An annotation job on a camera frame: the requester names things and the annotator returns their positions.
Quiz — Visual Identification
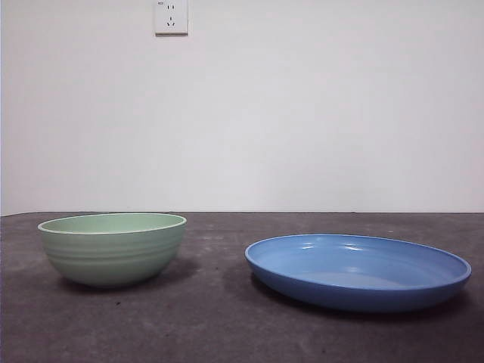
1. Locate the blue plate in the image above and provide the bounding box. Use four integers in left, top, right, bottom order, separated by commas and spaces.
244, 233, 473, 313

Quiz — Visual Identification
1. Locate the green ribbed bowl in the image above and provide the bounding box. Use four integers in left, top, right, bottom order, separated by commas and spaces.
37, 212, 188, 290

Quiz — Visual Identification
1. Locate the white wall socket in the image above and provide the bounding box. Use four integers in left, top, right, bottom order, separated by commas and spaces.
154, 0, 190, 38

